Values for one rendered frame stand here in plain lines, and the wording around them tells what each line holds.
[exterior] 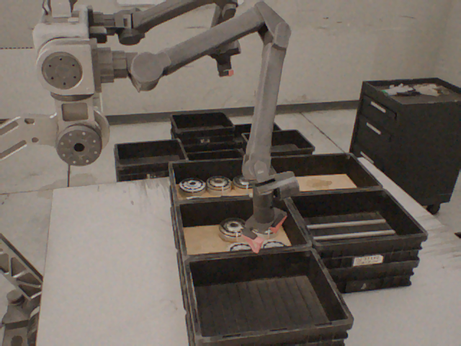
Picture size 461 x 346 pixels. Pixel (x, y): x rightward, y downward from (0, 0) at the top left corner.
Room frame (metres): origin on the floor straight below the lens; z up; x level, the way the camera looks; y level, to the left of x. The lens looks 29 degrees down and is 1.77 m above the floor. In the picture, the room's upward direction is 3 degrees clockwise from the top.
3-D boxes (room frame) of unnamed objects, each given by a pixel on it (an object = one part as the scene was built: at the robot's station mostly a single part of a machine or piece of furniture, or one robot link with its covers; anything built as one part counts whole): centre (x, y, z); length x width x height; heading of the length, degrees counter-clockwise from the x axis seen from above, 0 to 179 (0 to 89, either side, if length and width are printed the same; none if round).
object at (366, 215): (1.27, -0.43, 0.87); 0.40 x 0.30 x 0.11; 103
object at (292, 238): (1.18, -0.04, 0.87); 0.40 x 0.30 x 0.11; 103
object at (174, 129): (2.82, 0.21, 0.37); 0.40 x 0.30 x 0.45; 108
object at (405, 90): (2.84, -1.08, 0.88); 0.25 x 0.19 x 0.03; 108
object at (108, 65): (1.11, 0.32, 1.45); 0.09 x 0.08 x 0.12; 18
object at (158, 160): (2.31, 0.47, 0.37); 0.40 x 0.30 x 0.45; 108
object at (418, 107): (2.80, -1.21, 0.45); 0.60 x 0.45 x 0.90; 108
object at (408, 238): (1.27, -0.43, 0.92); 0.40 x 0.30 x 0.02; 103
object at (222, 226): (1.25, -0.02, 0.86); 0.10 x 0.10 x 0.01
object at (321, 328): (0.89, -0.11, 0.92); 0.40 x 0.30 x 0.02; 103
